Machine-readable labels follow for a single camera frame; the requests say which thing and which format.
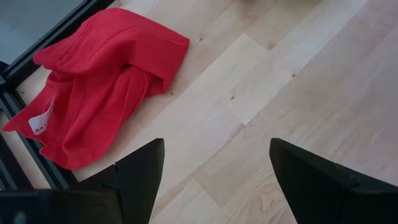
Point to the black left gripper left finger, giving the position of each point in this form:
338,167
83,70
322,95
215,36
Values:
140,180

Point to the red cloth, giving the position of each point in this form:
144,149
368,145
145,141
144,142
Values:
99,87

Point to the black table frame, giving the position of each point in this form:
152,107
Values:
62,29

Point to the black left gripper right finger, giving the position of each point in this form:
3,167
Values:
317,193

